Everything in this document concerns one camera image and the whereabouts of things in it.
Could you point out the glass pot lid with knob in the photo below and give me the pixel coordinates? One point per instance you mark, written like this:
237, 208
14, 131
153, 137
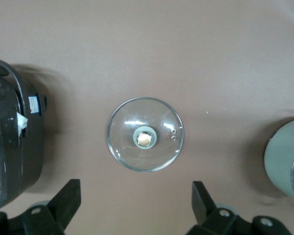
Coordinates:
145, 139

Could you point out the white crumpled paper tag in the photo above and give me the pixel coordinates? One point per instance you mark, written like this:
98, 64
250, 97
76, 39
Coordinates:
22, 121

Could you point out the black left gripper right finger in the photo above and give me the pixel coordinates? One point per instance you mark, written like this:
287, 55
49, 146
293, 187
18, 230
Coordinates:
201, 203

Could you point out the grey-green cooking pot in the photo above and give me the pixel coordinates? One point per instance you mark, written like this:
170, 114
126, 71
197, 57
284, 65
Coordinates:
279, 156

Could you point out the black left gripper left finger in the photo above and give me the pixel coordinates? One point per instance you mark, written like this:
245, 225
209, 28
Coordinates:
66, 203

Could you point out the dark grey rice cooker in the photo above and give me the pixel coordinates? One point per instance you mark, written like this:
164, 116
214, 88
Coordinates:
9, 151

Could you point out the white blue label sticker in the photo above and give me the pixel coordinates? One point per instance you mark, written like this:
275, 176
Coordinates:
33, 104

